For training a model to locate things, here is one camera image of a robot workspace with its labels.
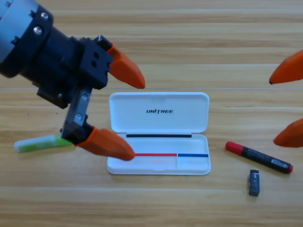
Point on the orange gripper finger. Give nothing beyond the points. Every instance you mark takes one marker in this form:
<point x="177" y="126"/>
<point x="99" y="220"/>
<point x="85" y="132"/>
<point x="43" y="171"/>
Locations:
<point x="288" y="71"/>
<point x="109" y="144"/>
<point x="292" y="136"/>

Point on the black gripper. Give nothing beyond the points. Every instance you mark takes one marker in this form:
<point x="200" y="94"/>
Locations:
<point x="59" y="63"/>

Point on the white Unitree pencil case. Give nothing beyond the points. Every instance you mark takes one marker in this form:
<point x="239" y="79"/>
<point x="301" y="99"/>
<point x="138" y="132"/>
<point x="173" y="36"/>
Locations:
<point x="142" y="123"/>

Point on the red and black marker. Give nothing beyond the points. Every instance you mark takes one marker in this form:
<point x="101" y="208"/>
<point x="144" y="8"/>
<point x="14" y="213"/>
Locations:
<point x="258" y="157"/>

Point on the green and white highlighter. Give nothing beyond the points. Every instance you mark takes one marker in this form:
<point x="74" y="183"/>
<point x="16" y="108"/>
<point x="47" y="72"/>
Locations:
<point x="35" y="144"/>

